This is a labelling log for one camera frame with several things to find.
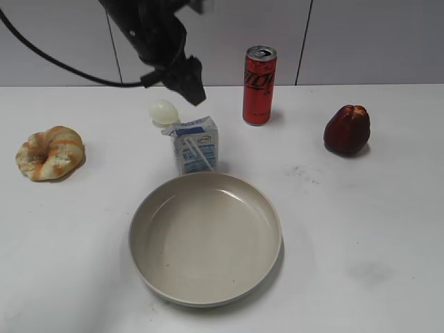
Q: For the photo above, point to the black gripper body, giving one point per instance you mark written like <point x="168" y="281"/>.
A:
<point x="159" y="38"/>

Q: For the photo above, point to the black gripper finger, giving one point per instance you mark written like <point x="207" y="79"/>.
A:
<point x="191" y="89"/>

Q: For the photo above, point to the blue white milk carton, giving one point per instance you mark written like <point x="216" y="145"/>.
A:
<point x="195" y="145"/>

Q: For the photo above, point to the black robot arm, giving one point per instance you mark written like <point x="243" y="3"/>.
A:
<point x="115" y="9"/>

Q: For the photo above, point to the beige round plate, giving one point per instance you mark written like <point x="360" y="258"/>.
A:
<point x="205" y="239"/>

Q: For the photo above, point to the white egg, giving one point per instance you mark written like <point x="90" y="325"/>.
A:
<point x="163" y="113"/>

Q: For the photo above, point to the red soda can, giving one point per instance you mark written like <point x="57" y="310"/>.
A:
<point x="259" y="77"/>

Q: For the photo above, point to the dark red wax apple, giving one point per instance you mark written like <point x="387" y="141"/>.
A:
<point x="348" y="131"/>

